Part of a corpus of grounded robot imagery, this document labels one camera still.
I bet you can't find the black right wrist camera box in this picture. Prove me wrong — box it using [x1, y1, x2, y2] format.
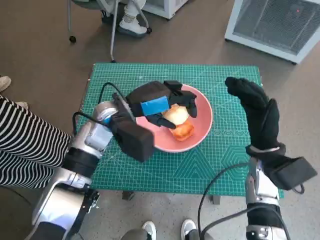
[264, 156, 318, 191]

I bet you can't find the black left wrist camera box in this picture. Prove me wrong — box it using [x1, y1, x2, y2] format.
[111, 113, 155, 163]

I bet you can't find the white shoe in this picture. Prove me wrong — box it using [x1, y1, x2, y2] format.
[141, 220, 157, 240]
[181, 219, 197, 240]

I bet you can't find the small white grille appliance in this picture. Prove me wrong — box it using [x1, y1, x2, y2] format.
[142, 0, 191, 20]

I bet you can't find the round toy bread bun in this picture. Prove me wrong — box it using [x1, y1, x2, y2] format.
[162, 104, 190, 126]

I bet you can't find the metal office chair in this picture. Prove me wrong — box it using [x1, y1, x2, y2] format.
[67, 0, 153, 63]

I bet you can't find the black right elbow cable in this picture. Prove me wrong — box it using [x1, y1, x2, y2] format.
[199, 208, 291, 240]

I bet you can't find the green cutting mat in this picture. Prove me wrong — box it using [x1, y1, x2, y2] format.
[88, 62, 285, 198]

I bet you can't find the black bar with metal latch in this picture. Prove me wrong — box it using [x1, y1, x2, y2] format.
[67, 188, 101, 240]

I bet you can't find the dark gray leg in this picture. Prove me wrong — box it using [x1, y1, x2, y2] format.
[121, 228, 149, 240]
[186, 228, 213, 240]

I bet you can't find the large white grille appliance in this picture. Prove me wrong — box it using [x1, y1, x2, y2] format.
[224, 0, 320, 65]

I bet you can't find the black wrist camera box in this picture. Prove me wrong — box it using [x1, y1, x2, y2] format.
[264, 156, 318, 191]
[111, 113, 155, 163]

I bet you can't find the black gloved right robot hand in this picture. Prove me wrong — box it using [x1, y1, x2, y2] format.
[224, 76, 280, 151]

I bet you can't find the long braided toy bread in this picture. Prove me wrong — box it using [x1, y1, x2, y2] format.
[169, 122, 195, 142]

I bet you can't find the seated person's leg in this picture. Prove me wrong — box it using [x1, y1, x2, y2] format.
[116, 0, 149, 38]

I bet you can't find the bare left robot hand, blue tape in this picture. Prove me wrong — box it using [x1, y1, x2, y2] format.
[125, 79, 198, 130]

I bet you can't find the pink bowl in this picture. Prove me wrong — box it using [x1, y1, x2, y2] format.
[134, 84, 214, 153]

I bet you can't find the person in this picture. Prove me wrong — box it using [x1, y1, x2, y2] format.
[0, 93, 72, 190]

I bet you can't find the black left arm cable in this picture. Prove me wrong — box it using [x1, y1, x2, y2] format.
[71, 81, 133, 135]

